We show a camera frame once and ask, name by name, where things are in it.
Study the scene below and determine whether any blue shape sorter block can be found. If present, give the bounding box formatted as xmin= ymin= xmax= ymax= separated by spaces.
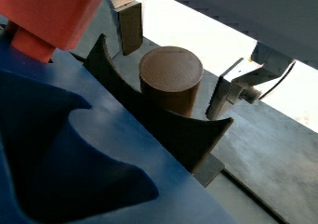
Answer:
xmin=0 ymin=15 xmax=236 ymax=224

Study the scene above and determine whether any red house-shaped peg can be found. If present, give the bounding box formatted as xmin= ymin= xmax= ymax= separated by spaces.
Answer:
xmin=0 ymin=0 xmax=102 ymax=62

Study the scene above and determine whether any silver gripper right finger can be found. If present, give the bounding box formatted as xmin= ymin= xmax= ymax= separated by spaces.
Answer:
xmin=206 ymin=42 xmax=294 ymax=120

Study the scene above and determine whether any brown cylinder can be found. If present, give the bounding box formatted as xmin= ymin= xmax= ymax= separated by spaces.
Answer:
xmin=139 ymin=46 xmax=203 ymax=117

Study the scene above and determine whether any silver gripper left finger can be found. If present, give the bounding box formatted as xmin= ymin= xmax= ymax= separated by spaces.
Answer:
xmin=110 ymin=0 xmax=143 ymax=56

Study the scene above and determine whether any black curved holder stand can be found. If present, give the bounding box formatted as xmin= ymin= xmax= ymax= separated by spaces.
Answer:
xmin=83 ymin=33 xmax=234 ymax=187

